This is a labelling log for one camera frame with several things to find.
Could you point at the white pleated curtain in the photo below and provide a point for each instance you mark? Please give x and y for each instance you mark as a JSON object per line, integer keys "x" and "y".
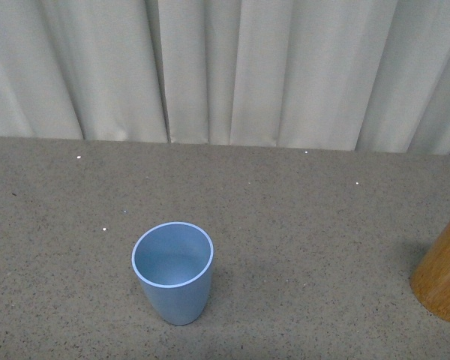
{"x": 343, "y": 75}

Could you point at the light blue plastic cup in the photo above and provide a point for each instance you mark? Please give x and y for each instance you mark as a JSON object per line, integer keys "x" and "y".
{"x": 174, "y": 264}

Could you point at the round bamboo chopstick holder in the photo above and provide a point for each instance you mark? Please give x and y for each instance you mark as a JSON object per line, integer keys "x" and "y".
{"x": 430, "y": 282}

